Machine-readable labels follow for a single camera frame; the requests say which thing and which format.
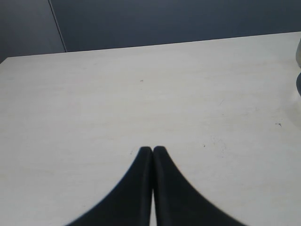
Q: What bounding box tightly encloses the round stainless steel bowl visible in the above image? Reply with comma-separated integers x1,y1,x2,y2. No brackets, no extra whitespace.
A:
296,73,301,96

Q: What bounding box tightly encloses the shiny steel cup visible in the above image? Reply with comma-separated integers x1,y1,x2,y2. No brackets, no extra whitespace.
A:
295,40,301,67

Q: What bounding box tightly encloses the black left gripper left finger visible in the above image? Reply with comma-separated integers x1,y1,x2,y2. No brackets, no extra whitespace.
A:
69,146,153,226

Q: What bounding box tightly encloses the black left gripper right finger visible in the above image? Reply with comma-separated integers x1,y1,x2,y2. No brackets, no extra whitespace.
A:
153,146,238,226

